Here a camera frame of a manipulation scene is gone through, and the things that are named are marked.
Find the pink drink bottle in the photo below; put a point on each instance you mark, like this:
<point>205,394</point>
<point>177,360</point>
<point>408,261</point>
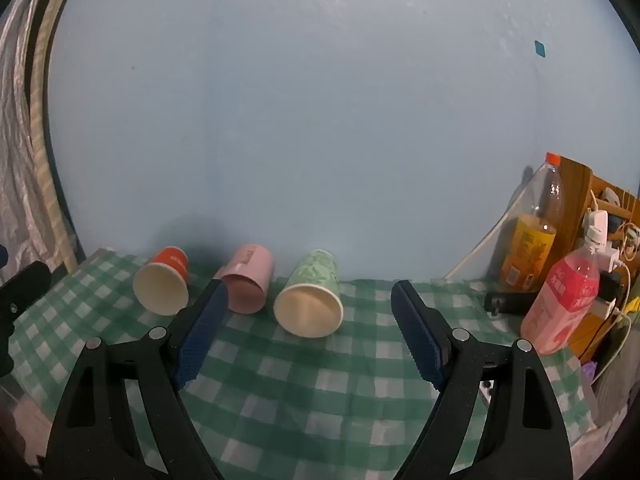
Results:
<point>562,305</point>

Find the white power adapter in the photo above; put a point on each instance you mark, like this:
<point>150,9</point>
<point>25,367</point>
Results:
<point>597,222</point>

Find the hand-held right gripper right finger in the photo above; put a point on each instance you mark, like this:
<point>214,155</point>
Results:
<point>420,335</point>

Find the grey curtain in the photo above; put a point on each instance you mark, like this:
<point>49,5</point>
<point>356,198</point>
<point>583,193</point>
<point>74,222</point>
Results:
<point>22,150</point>

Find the green patterned paper cup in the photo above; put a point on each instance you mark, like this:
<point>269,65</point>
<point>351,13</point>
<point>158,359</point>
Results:
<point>312,300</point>

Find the blue wall sticker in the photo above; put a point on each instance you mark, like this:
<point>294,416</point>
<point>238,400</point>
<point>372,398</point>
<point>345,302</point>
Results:
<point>539,48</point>

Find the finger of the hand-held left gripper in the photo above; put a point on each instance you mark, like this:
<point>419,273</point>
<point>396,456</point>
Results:
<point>20,290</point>

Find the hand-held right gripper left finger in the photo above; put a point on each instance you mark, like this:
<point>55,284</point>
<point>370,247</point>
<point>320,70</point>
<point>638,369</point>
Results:
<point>197,340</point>

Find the orange paper cup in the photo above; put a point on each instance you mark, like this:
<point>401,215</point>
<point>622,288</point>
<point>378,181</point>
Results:
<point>162,285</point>

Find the green checkered tablecloth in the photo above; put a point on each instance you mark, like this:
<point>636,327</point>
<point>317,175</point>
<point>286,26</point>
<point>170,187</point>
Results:
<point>300,385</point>

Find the orange drink bottle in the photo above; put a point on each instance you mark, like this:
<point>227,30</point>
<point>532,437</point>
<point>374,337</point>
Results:
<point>532,230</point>

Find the wooden shelf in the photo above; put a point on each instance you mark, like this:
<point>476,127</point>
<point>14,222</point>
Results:
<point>580,220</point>

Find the pink paper cup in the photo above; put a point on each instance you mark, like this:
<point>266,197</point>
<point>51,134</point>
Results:
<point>245,285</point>

